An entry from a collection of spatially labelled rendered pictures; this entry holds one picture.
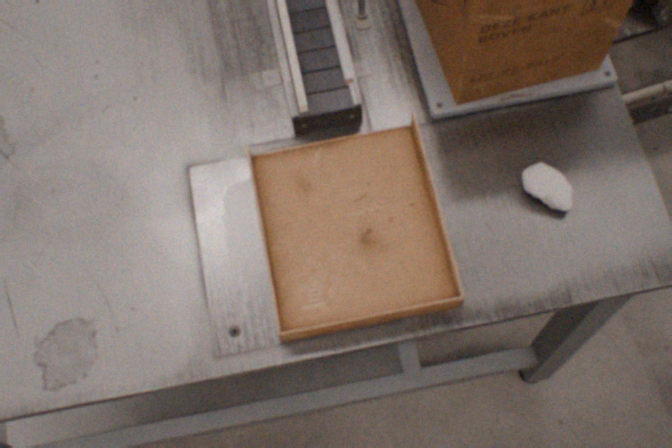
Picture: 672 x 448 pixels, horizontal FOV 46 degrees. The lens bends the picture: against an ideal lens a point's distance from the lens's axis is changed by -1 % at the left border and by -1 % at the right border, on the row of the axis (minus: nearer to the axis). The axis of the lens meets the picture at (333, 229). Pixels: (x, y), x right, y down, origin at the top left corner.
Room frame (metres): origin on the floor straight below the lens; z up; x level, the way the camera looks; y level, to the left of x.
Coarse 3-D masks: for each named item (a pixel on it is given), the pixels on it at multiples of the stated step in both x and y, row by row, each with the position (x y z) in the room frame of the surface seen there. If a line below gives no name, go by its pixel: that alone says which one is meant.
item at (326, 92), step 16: (288, 0) 0.84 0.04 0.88; (304, 0) 0.83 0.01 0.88; (320, 0) 0.83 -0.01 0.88; (288, 16) 0.81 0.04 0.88; (304, 16) 0.80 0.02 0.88; (320, 16) 0.80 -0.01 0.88; (304, 32) 0.77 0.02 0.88; (320, 32) 0.77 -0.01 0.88; (304, 48) 0.74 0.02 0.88; (320, 48) 0.74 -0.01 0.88; (304, 64) 0.71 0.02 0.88; (320, 64) 0.71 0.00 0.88; (336, 64) 0.71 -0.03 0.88; (304, 80) 0.68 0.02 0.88; (320, 80) 0.68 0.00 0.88; (336, 80) 0.68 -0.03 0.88; (320, 96) 0.65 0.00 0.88; (336, 96) 0.65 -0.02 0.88; (304, 112) 0.63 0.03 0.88; (320, 112) 0.62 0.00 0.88
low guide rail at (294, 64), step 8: (280, 0) 0.81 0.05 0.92; (280, 8) 0.80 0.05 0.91; (280, 16) 0.78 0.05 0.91; (288, 24) 0.76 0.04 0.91; (288, 32) 0.75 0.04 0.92; (288, 40) 0.73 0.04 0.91; (288, 48) 0.72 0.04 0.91; (288, 56) 0.71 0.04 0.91; (296, 64) 0.69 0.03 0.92; (296, 72) 0.68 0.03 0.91; (296, 80) 0.66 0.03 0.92; (296, 88) 0.65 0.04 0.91; (296, 96) 0.64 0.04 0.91; (304, 96) 0.63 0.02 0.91; (304, 104) 0.62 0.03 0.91
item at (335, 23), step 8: (328, 0) 0.77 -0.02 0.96; (328, 8) 0.75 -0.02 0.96; (336, 16) 0.74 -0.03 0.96; (336, 24) 0.72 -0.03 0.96; (336, 32) 0.71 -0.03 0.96; (336, 40) 0.69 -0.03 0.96; (344, 40) 0.69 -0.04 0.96; (336, 48) 0.69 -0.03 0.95; (344, 48) 0.68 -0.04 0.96; (344, 56) 0.66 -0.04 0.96; (344, 64) 0.65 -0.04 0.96; (344, 72) 0.64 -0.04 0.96; (352, 80) 0.63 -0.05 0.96
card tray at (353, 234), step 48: (336, 144) 0.59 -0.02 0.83; (384, 144) 0.59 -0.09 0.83; (288, 192) 0.52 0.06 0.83; (336, 192) 0.51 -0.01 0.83; (384, 192) 0.51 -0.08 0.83; (432, 192) 0.49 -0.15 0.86; (288, 240) 0.44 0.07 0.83; (336, 240) 0.44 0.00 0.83; (384, 240) 0.43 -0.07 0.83; (432, 240) 0.42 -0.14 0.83; (288, 288) 0.37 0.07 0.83; (336, 288) 0.36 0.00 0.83; (384, 288) 0.36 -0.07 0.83; (432, 288) 0.35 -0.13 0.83; (288, 336) 0.29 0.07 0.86
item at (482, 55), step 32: (416, 0) 0.83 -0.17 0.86; (448, 0) 0.71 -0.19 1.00; (480, 0) 0.63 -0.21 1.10; (512, 0) 0.64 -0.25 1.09; (544, 0) 0.65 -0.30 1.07; (576, 0) 0.66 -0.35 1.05; (608, 0) 0.67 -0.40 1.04; (448, 32) 0.70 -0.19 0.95; (480, 32) 0.63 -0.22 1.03; (512, 32) 0.64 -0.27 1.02; (544, 32) 0.65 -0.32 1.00; (576, 32) 0.66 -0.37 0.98; (608, 32) 0.67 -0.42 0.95; (448, 64) 0.68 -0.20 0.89; (480, 64) 0.64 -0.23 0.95; (512, 64) 0.65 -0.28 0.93; (544, 64) 0.66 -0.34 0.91; (576, 64) 0.67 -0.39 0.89; (480, 96) 0.64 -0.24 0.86
